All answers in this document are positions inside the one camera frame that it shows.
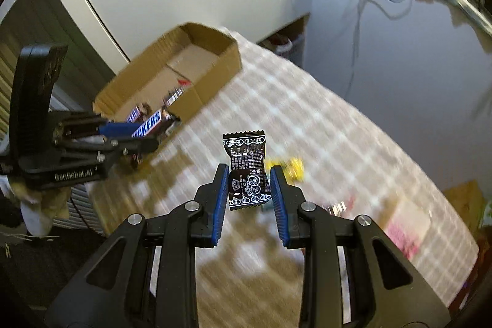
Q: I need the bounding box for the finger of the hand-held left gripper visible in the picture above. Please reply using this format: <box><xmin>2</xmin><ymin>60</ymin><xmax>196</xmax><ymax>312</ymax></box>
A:
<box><xmin>61</xmin><ymin>138</ymin><xmax>158</xmax><ymax>164</ymax></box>
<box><xmin>58</xmin><ymin>115</ymin><xmax>143</xmax><ymax>140</ymax></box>

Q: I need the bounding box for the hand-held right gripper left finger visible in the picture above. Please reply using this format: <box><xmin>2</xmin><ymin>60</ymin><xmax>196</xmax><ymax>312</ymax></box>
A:
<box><xmin>46</xmin><ymin>163</ymin><xmax>231</xmax><ymax>328</ymax></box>

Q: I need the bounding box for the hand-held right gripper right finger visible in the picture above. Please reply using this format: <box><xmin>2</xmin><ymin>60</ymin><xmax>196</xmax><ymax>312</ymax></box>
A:
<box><xmin>269</xmin><ymin>165</ymin><xmax>450</xmax><ymax>328</ymax></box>

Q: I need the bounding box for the brown chocolate bar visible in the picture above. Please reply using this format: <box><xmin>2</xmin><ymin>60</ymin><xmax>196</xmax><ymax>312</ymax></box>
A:
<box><xmin>125</xmin><ymin>103</ymin><xmax>181</xmax><ymax>169</ymax></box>

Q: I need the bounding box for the black candy packet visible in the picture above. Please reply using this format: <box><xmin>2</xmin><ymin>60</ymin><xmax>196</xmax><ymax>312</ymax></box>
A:
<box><xmin>223</xmin><ymin>129</ymin><xmax>274</xmax><ymax>212</ymax></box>

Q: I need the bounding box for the brown cardboard box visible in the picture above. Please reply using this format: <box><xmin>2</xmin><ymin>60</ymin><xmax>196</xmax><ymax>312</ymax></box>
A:
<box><xmin>93</xmin><ymin>22</ymin><xmax>242</xmax><ymax>160</ymax></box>

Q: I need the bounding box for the pink printed bread packet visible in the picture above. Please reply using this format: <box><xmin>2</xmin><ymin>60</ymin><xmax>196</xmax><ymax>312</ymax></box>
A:
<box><xmin>384</xmin><ymin>197</ymin><xmax>433</xmax><ymax>259</ymax></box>

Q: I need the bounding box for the person's left forearm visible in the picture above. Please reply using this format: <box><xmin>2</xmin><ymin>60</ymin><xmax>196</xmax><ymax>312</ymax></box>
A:
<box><xmin>0</xmin><ymin>174</ymin><xmax>72</xmax><ymax>236</ymax></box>

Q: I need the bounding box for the yellow candy packet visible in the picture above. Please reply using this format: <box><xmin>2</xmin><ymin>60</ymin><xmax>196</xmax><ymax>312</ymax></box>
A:
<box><xmin>267</xmin><ymin>157</ymin><xmax>305</xmax><ymax>181</ymax></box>

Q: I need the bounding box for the grey ribbed panel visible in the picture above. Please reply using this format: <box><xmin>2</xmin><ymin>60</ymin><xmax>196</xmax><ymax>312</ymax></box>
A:
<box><xmin>0</xmin><ymin>0</ymin><xmax>131</xmax><ymax>236</ymax></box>

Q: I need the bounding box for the beige checked tablecloth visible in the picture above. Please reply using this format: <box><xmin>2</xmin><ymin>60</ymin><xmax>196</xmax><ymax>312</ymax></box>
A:
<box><xmin>86</xmin><ymin>30</ymin><xmax>479</xmax><ymax>328</ymax></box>

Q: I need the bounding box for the white plastic basket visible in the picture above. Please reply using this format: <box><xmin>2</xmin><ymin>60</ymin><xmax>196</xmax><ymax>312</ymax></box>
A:
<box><xmin>267</xmin><ymin>32</ymin><xmax>304</xmax><ymax>60</ymax></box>

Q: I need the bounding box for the tan cardboard carton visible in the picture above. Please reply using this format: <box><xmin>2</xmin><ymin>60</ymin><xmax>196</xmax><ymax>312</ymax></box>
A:
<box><xmin>442</xmin><ymin>180</ymin><xmax>492</xmax><ymax>229</ymax></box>

